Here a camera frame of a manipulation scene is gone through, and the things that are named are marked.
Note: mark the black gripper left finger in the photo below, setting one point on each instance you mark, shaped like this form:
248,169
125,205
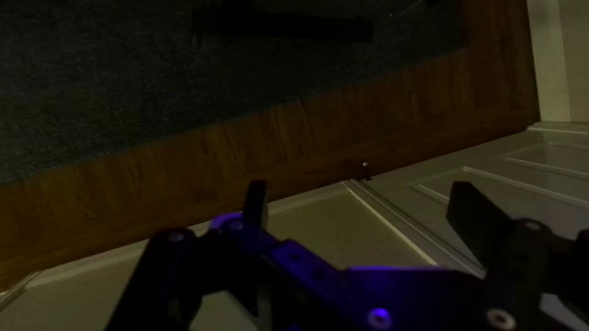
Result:
255,204

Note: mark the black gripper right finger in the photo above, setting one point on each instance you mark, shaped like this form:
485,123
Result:
474,218

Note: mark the white panelled door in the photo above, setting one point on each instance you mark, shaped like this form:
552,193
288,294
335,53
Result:
342,237

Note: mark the small dark door hardware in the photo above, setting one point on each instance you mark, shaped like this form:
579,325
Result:
364,169

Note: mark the dark board with wooden frame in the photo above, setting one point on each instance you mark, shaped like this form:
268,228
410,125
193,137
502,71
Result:
184,167

